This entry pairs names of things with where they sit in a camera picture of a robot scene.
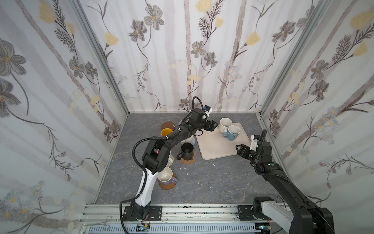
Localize beige serving tray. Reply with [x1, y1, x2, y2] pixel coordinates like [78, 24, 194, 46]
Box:
[196, 122, 251, 160]

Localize blue mug white inside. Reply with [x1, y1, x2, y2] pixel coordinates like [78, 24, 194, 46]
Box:
[223, 125, 241, 141]

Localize dark brown round coaster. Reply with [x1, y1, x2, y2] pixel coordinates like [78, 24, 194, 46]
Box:
[161, 121, 175, 131]

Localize yellow mug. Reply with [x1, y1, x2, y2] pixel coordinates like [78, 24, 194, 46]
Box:
[161, 128, 173, 137]

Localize black mug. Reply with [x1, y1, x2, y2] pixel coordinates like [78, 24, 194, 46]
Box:
[176, 142, 194, 160]

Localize brown paw print coaster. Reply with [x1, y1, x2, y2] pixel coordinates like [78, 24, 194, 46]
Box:
[180, 151, 197, 165]

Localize lavender mug white inside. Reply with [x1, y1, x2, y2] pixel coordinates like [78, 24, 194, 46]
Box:
[157, 167, 178, 186]

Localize white mug red inside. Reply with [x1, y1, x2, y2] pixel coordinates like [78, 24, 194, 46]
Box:
[167, 153, 174, 167]

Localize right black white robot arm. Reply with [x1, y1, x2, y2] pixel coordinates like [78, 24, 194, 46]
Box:
[235, 141, 335, 234]

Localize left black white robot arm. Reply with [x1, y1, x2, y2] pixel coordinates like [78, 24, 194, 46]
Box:
[119, 97, 218, 234]

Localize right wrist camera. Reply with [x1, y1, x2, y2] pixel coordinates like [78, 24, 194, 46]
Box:
[250, 135, 261, 152]

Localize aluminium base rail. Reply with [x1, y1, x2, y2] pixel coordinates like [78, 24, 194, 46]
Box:
[77, 204, 288, 234]

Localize white slotted cable duct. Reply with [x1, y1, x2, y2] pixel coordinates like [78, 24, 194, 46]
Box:
[87, 223, 261, 234]

